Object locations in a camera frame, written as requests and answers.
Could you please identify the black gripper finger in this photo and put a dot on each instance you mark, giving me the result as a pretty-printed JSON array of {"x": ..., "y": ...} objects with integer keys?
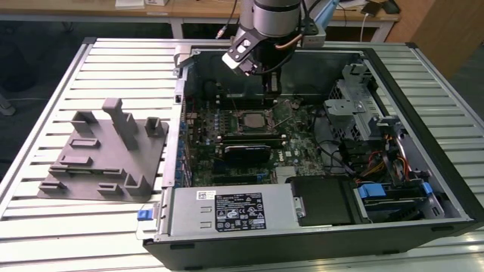
[
  {"x": 267, "y": 85},
  {"x": 276, "y": 85}
]

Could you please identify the metal locking lever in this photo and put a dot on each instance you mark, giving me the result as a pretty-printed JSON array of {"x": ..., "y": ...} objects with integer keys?
[{"x": 283, "y": 121}]

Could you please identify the silver CPU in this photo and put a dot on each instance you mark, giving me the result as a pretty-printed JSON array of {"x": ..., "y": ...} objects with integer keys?
[{"x": 254, "y": 120}]

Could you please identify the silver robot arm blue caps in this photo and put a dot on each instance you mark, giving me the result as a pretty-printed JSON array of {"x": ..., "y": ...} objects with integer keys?
[{"x": 276, "y": 14}]

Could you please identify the CPU socket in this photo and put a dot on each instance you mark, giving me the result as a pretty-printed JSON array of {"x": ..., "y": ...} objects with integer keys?
[{"x": 254, "y": 130}]

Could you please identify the black RAM slot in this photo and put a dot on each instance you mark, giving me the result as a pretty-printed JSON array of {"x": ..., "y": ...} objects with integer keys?
[{"x": 246, "y": 102}]

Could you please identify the installed black RAM stick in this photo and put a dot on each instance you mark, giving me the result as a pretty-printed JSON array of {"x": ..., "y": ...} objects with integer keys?
[{"x": 250, "y": 139}]

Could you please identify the metal drive cage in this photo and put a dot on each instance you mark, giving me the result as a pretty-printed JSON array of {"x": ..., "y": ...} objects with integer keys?
[{"x": 351, "y": 93}]

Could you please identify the green motherboard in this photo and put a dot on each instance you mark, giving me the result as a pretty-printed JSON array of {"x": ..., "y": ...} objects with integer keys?
[{"x": 303, "y": 147}]

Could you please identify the black graphics card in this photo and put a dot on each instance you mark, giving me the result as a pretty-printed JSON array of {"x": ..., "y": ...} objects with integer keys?
[{"x": 246, "y": 156}]

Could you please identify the silver chipset heatsink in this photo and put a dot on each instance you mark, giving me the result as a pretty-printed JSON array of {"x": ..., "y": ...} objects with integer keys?
[{"x": 287, "y": 173}]

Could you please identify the black device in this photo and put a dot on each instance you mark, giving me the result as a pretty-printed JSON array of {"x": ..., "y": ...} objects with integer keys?
[
  {"x": 391, "y": 6},
  {"x": 372, "y": 8}
]

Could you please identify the white box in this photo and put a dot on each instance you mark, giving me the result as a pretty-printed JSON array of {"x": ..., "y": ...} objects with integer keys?
[
  {"x": 156, "y": 2},
  {"x": 128, "y": 3}
]

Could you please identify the black drive box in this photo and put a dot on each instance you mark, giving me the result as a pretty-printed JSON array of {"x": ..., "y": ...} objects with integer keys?
[{"x": 326, "y": 201}]

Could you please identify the hard disk in blue carrier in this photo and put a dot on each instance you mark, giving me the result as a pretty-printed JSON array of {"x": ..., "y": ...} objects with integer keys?
[{"x": 372, "y": 191}]

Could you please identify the grey parts rack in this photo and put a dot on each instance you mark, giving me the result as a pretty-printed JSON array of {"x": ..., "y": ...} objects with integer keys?
[{"x": 114, "y": 147}]

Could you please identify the wooden cabinet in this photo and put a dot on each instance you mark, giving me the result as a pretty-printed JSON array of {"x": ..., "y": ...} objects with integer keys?
[{"x": 446, "y": 28}]

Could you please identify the silver power supply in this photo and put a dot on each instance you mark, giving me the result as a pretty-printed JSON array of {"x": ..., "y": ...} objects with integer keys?
[{"x": 188, "y": 209}]

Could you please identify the wooden desk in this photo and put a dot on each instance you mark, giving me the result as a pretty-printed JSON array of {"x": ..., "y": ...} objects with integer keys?
[{"x": 75, "y": 11}]

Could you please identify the blue case latch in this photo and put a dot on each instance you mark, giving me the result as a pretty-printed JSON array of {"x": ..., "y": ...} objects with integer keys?
[{"x": 144, "y": 216}]

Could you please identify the black PC case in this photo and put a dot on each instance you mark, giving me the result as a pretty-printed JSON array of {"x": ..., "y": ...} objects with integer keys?
[{"x": 264, "y": 255}]

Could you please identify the grey chair leg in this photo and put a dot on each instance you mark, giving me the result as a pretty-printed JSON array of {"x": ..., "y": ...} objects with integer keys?
[{"x": 7, "y": 109}]

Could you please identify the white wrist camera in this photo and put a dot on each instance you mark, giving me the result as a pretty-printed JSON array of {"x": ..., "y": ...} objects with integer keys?
[{"x": 234, "y": 58}]

